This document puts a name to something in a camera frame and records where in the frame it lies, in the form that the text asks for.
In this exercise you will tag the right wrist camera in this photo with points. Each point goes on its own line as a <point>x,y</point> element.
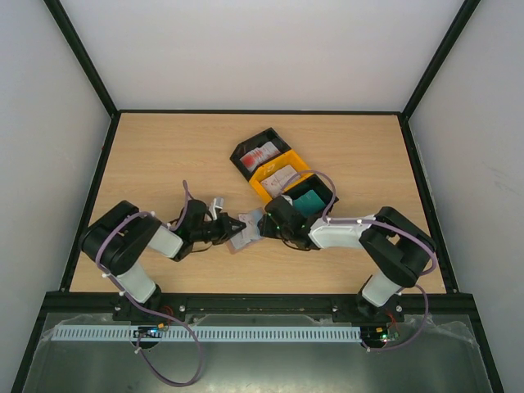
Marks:
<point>283,214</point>

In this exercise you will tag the white slotted cable duct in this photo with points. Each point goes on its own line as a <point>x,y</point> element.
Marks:
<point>208,334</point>

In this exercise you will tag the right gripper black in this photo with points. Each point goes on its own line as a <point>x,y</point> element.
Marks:
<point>267,223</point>

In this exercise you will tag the green card stack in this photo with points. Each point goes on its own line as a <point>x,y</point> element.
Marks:
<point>309,203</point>

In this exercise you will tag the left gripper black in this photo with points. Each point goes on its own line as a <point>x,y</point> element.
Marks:
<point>225,225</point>

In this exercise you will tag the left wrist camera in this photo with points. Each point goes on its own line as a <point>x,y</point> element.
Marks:
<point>216,207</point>

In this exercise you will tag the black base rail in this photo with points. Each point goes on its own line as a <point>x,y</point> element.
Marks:
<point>338,308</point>

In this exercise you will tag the red white card stack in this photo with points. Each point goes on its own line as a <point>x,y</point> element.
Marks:
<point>259,155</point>

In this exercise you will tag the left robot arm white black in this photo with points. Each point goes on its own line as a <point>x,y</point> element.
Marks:
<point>116,241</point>

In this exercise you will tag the yellow plastic bin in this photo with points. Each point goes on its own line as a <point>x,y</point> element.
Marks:
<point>288,158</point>

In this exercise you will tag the white pink card stack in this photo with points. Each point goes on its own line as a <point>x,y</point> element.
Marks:
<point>275,183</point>

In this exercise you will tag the black enclosure frame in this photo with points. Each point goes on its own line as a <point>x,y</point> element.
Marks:
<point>453,301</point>

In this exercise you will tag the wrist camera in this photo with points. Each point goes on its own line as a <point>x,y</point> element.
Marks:
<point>283,214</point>
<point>216,207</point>

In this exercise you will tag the pink card holder wallet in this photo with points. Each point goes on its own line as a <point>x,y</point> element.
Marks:
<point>232,243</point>

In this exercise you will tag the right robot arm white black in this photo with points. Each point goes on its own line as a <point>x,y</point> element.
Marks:
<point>401,251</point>

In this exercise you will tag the black bin with green cards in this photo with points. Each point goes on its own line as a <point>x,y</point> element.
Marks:
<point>313,182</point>

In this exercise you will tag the black bin with red cards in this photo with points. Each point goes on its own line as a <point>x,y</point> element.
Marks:
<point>268,135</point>

